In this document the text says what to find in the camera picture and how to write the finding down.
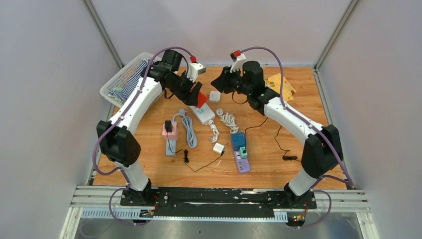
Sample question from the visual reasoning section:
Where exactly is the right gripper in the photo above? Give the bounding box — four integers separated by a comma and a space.
211, 65, 252, 96

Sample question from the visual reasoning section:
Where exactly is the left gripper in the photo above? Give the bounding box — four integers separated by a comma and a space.
166, 70, 201, 106

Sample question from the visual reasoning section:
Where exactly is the white square adapter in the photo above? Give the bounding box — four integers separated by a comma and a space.
209, 91, 221, 103

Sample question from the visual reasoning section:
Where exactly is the red cube socket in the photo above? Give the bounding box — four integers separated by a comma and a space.
191, 91, 208, 108

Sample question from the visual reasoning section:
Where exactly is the small black power adapter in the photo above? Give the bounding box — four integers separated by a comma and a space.
164, 120, 173, 133

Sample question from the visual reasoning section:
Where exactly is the pink cube socket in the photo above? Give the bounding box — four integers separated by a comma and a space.
162, 122, 178, 141

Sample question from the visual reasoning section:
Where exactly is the blue cube socket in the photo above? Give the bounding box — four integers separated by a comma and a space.
230, 132, 246, 151

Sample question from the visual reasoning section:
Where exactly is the teal charger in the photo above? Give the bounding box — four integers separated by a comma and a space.
239, 146, 248, 159

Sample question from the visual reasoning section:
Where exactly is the purple power bank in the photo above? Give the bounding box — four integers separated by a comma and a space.
233, 151, 250, 174

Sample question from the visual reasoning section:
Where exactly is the white colourful power strip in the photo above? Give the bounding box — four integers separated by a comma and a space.
189, 103, 215, 125

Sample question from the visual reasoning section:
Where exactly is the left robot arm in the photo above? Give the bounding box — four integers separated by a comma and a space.
93, 47, 207, 206

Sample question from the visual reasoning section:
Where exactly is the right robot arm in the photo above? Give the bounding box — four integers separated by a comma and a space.
211, 61, 343, 208

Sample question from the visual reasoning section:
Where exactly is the yellow cloth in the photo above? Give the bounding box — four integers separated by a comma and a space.
265, 73, 296, 101

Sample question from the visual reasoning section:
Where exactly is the striped cloth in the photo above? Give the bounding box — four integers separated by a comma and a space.
107, 58, 150, 105

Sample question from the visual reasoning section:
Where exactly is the white plastic basket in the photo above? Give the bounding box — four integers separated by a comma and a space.
100, 52, 153, 108

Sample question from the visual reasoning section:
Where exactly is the small white charger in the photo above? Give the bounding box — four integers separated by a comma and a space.
212, 142, 225, 155

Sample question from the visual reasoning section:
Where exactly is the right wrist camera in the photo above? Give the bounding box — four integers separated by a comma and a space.
230, 50, 246, 73

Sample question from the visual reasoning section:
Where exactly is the white adapter with coiled cable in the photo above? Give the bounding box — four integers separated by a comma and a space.
216, 109, 239, 134

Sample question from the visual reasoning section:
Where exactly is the light blue coiled cable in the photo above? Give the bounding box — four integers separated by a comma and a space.
173, 109, 199, 149

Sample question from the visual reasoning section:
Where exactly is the thin black usb cable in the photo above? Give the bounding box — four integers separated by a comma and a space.
168, 131, 225, 172

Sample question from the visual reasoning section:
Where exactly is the long black cable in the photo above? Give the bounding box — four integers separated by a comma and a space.
244, 117, 301, 162

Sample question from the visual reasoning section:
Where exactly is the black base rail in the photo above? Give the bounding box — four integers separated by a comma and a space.
120, 187, 317, 219

